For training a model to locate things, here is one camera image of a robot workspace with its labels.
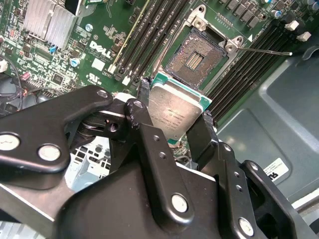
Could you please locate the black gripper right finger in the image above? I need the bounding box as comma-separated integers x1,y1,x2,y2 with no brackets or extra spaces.
186,112,312,239

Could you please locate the CPU with silver top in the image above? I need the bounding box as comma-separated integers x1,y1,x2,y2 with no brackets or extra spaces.
148,72,212,147

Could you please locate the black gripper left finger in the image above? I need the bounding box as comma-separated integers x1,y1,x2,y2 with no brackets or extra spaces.
0,78,195,230

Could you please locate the metal locking lever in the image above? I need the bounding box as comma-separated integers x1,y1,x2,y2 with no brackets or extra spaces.
236,46,293,56
152,22,186,77

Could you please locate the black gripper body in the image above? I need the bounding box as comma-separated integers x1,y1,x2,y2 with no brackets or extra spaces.
57,159,232,239

